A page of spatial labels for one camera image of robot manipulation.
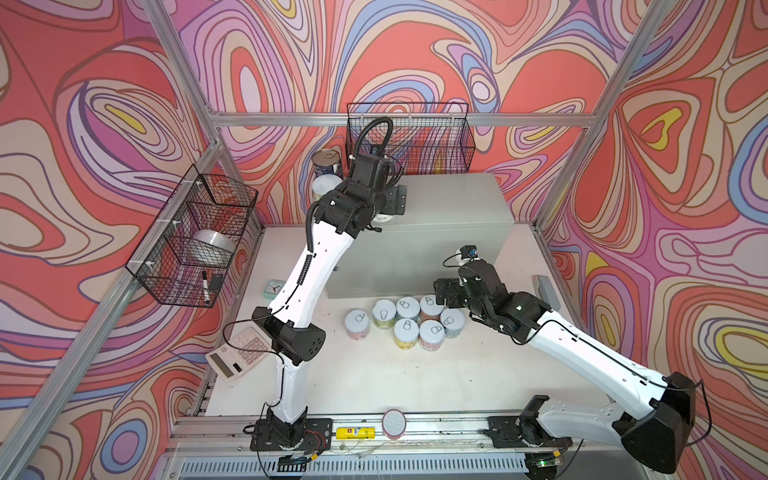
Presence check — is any grey metal cabinet box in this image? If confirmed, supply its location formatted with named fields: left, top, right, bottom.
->
left=325, top=173, right=514, bottom=299

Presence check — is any pink calculator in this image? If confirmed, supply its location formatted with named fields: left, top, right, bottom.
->
left=206, top=326, right=271, bottom=382

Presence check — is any teal can pull tab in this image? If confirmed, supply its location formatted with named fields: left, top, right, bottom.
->
left=395, top=296, right=422, bottom=325

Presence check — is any yellow green can plastic lid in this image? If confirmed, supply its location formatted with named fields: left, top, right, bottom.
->
left=311, top=174, right=342, bottom=201

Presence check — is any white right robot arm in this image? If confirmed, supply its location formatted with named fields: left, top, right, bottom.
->
left=433, top=258, right=699, bottom=474

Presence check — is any yellow can centre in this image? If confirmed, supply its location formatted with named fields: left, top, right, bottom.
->
left=393, top=318, right=420, bottom=350

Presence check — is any teal can far right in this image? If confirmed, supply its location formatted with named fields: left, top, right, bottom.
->
left=440, top=308, right=466, bottom=339

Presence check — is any pink can fruit print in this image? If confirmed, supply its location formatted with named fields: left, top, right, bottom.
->
left=419, top=320, right=445, bottom=352

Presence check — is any orange pink can pull tab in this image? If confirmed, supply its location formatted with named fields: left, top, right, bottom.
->
left=420, top=294, right=444, bottom=321

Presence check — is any black marker in basket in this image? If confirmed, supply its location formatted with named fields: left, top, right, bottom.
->
left=201, top=270, right=211, bottom=306

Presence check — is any dark blue tin can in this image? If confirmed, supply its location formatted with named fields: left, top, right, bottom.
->
left=310, top=148, right=343, bottom=178

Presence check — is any mint green alarm clock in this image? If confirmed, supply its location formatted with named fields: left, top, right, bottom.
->
left=263, top=279, right=285, bottom=300

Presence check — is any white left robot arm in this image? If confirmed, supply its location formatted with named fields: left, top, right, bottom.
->
left=252, top=153, right=404, bottom=450

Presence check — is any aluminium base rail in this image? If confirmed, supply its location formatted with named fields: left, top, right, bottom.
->
left=150, top=411, right=658, bottom=479

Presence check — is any black wire basket left wall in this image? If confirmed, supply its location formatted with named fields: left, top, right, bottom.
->
left=125, top=166, right=258, bottom=308

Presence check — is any pink can front left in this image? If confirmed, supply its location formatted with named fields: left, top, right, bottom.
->
left=344, top=309, right=371, bottom=340

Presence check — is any black wire basket back wall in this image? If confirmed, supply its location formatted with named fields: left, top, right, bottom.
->
left=345, top=100, right=476, bottom=175

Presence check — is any yellow can pull tab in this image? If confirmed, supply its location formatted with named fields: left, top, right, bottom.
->
left=373, top=213, right=394, bottom=223

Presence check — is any green can pull tab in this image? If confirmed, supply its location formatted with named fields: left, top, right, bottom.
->
left=372, top=299, right=397, bottom=330

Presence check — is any black wire basket wall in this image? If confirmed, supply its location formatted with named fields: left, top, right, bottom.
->
left=125, top=166, right=258, bottom=308
left=345, top=100, right=476, bottom=175

